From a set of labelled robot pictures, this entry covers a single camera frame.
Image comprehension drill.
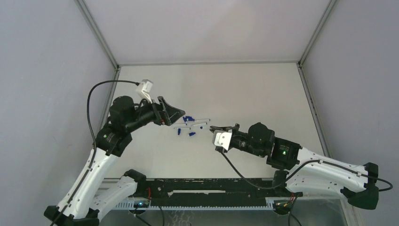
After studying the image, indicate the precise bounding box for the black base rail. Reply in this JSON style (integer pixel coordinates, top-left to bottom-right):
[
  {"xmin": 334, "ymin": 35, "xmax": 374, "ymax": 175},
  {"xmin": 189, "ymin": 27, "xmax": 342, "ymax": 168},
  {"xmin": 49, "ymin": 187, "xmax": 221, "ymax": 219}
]
[{"xmin": 133, "ymin": 178, "xmax": 280, "ymax": 208}]

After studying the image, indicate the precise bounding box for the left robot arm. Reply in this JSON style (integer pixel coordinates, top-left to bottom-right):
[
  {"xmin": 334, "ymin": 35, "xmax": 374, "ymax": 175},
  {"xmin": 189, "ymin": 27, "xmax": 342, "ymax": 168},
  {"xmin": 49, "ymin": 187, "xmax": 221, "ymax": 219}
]
[{"xmin": 44, "ymin": 96, "xmax": 185, "ymax": 226}]

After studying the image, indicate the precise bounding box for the right black camera cable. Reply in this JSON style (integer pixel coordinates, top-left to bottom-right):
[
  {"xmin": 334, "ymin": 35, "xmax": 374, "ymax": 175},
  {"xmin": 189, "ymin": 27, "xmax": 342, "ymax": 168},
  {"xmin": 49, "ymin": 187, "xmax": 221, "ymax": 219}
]
[{"xmin": 218, "ymin": 151, "xmax": 393, "ymax": 193}]

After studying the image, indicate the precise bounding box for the left black camera cable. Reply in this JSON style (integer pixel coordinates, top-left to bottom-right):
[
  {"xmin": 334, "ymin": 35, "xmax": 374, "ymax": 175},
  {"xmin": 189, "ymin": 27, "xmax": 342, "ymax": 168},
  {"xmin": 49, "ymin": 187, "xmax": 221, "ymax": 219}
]
[{"xmin": 87, "ymin": 80, "xmax": 140, "ymax": 150}]

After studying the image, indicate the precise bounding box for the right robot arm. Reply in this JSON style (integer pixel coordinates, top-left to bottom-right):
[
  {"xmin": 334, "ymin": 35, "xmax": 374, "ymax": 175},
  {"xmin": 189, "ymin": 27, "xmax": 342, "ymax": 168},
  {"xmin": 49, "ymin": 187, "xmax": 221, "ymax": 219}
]
[{"xmin": 209, "ymin": 122, "xmax": 382, "ymax": 210}]

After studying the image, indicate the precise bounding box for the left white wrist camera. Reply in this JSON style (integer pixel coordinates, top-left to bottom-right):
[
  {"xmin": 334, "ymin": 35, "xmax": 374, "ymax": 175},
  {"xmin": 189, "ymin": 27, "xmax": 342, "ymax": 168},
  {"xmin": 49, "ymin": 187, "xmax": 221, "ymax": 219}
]
[{"xmin": 136, "ymin": 79, "xmax": 153, "ymax": 104}]

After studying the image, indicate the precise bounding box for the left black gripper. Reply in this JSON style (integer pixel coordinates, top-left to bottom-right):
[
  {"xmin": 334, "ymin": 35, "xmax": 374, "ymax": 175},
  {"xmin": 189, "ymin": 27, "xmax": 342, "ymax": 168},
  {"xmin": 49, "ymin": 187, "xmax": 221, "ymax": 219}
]
[{"xmin": 126, "ymin": 94, "xmax": 185, "ymax": 132}]

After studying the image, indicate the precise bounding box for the black camera cable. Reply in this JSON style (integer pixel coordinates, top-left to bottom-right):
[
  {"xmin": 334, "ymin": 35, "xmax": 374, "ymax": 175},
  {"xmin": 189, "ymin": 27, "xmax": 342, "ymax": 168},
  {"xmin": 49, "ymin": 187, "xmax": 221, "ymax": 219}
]
[
  {"xmin": 218, "ymin": 151, "xmax": 393, "ymax": 193},
  {"xmin": 87, "ymin": 80, "xmax": 140, "ymax": 150}
]

